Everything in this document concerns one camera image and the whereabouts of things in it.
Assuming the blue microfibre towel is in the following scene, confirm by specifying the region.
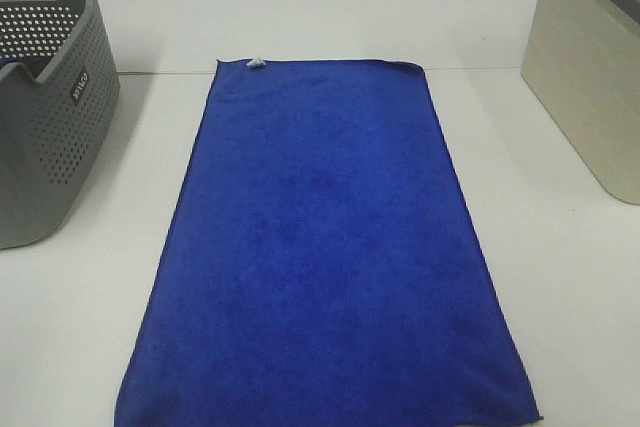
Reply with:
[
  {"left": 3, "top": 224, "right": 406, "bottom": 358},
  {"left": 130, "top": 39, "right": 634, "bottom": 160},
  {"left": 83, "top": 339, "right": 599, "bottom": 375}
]
[{"left": 114, "top": 60, "right": 541, "bottom": 426}]

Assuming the beige plastic bin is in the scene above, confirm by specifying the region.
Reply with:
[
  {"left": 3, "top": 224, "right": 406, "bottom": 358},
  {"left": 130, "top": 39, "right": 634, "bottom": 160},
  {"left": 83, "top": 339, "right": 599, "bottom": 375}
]
[{"left": 521, "top": 0, "right": 639, "bottom": 204}]

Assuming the grey perforated plastic basket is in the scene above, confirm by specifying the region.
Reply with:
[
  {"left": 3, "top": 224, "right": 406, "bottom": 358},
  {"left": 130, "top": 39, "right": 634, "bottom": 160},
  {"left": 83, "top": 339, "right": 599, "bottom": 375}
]
[{"left": 1, "top": 0, "right": 120, "bottom": 249}]

